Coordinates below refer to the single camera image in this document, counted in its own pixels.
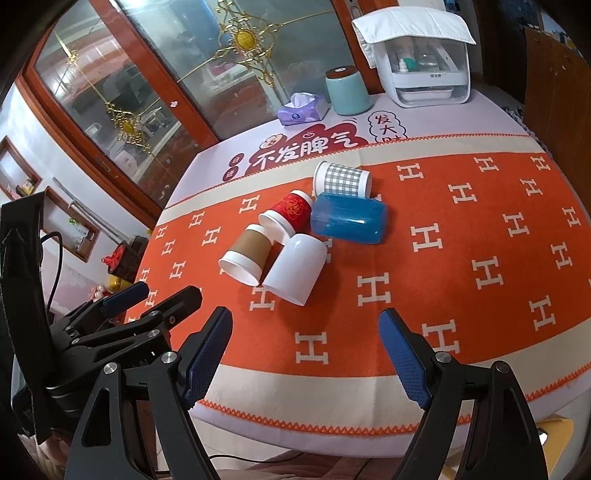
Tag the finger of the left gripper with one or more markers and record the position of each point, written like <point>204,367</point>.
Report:
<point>120,302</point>
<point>176,308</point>

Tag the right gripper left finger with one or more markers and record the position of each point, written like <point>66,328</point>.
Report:
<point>107,443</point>

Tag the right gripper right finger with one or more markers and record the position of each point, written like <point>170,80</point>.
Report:
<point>503,440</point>

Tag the white plastic cup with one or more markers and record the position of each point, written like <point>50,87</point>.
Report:
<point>296,269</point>

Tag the brown sleeve paper cup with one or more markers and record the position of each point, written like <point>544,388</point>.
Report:
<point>245,259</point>

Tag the red paper cup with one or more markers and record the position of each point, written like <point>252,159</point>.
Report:
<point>288,217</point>

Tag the blue translucent plastic cup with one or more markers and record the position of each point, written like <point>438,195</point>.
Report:
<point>353,219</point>

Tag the grey checked paper cup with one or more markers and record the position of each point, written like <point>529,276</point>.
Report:
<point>337,179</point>

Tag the red flower basket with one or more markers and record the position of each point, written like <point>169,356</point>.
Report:
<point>124,261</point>

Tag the orange H-pattern table cloth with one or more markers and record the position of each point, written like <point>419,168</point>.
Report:
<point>487,255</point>

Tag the glass sliding door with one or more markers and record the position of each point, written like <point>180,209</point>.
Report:
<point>133,90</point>

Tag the purple tissue pack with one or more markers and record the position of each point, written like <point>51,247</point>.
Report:
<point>303,108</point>

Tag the teal cylindrical canister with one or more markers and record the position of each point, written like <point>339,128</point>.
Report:
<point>347,91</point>

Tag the white countertop appliance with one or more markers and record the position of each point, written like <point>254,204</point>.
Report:
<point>417,71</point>

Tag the brown wooden cabinet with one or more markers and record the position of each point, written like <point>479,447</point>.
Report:
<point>557,106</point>

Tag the white folded towel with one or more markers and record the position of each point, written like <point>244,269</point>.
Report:
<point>407,21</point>

